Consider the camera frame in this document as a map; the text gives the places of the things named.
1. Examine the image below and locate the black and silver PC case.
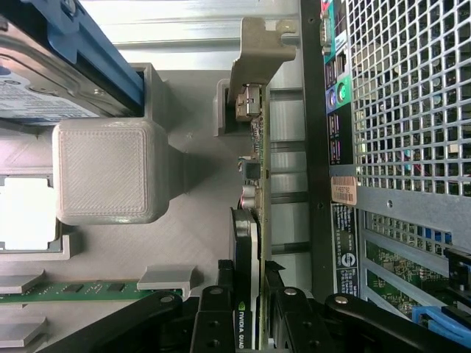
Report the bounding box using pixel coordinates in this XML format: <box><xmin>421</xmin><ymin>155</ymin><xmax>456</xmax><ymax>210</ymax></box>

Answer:
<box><xmin>298</xmin><ymin>0</ymin><xmax>471</xmax><ymax>353</ymax></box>

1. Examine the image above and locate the hard disk blue carrier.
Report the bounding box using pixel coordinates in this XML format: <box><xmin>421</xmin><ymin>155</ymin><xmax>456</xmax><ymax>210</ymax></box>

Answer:
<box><xmin>0</xmin><ymin>0</ymin><xmax>145</xmax><ymax>124</ymax></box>

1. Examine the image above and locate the green RAM stick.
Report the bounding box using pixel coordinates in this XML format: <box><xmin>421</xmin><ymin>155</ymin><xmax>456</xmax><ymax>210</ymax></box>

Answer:
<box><xmin>0</xmin><ymin>279</ymin><xmax>184</xmax><ymax>304</ymax></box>

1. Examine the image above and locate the silver CPU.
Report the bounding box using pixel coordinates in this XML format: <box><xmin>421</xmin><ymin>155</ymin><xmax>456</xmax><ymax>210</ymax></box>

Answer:
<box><xmin>0</xmin><ymin>175</ymin><xmax>57</xmax><ymax>252</ymax></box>

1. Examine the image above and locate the grey parts rack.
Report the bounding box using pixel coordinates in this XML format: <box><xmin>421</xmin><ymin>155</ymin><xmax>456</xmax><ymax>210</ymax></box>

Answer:
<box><xmin>0</xmin><ymin>62</ymin><xmax>275</xmax><ymax>353</ymax></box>

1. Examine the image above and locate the blue release latch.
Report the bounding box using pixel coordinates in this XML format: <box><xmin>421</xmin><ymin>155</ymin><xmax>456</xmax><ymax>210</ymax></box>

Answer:
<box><xmin>410</xmin><ymin>304</ymin><xmax>471</xmax><ymax>349</ymax></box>

